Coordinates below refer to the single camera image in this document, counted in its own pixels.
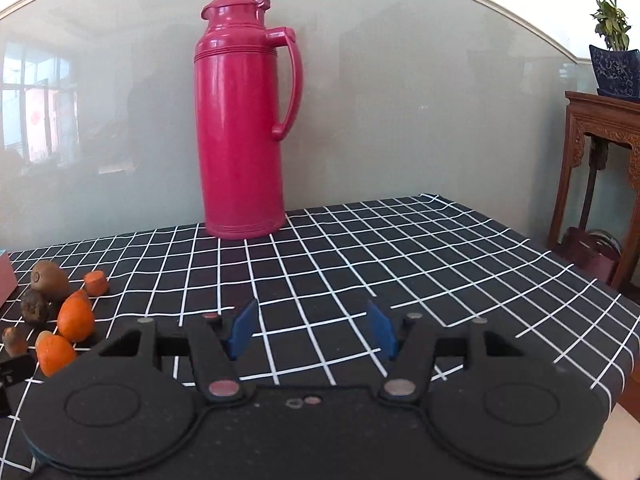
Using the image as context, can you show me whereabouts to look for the dark red bag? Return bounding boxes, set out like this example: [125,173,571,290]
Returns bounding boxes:
[559,226,623,283]

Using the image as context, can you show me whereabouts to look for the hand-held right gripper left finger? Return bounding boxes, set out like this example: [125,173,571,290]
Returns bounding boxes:
[97,299,261,407]

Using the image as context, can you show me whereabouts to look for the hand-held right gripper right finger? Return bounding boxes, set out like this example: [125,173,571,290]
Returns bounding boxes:
[366,299,536,403]

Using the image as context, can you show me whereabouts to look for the blue patterned flower pot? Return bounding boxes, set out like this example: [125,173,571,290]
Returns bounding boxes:
[588,44,640,99]

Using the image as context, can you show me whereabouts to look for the carrot piece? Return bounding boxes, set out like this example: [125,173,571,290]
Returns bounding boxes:
[83,270,109,296]

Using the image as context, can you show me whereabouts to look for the carved wooden plant stand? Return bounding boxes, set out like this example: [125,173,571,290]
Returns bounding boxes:
[547,91,640,306]

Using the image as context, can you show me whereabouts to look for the pink thermos jug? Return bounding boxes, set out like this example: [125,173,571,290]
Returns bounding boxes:
[193,0,304,240]

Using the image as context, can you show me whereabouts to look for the green potted plant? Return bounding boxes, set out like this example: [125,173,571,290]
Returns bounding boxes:
[590,0,632,53]

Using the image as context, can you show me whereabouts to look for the black white-grid tablecloth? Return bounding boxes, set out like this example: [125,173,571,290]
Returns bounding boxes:
[0,192,640,480]

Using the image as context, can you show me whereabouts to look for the dark brown passion fruit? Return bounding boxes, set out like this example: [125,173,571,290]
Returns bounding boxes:
[20,289,51,323]

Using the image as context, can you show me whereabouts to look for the small brown fruit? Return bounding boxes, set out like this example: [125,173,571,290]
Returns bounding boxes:
[2,327,29,358]

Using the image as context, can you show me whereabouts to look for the orange mandarin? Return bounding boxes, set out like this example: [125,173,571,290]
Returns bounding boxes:
[35,331,78,377]
[57,290,95,344]

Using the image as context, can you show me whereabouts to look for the brown kiwi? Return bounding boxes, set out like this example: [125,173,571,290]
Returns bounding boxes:
[30,260,72,303]

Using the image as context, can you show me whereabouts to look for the red cardboard tray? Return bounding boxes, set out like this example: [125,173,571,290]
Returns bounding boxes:
[0,250,17,312]

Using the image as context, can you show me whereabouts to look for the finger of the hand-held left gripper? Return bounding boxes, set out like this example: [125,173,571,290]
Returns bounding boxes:
[0,354,35,417]

